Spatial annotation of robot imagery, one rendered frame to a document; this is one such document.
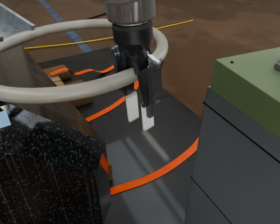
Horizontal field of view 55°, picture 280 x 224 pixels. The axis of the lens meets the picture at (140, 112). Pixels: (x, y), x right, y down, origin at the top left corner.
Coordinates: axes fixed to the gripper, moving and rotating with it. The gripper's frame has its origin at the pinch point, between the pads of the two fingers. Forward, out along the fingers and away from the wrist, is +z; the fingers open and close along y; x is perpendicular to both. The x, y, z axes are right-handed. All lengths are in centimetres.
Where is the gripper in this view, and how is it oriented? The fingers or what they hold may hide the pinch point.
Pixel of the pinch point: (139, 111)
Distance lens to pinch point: 61.1
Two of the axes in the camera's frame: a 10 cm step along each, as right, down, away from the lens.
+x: -7.3, 4.2, -5.4
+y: -6.8, -3.7, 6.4
